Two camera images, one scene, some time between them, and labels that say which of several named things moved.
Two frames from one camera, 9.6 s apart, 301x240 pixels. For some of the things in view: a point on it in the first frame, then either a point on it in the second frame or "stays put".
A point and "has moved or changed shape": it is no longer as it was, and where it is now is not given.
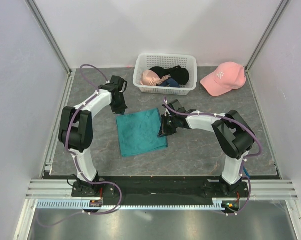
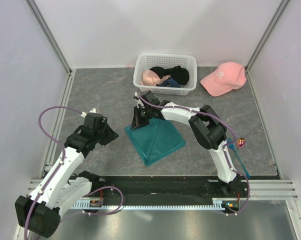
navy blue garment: [169, 81] stays put
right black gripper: [164, 131] → [137, 122]
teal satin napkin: [138, 132] has moved or changed shape
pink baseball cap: [230, 75] stays put
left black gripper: [120, 110] → [111, 135]
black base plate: [164, 187] stays put
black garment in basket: [181, 75] stays put
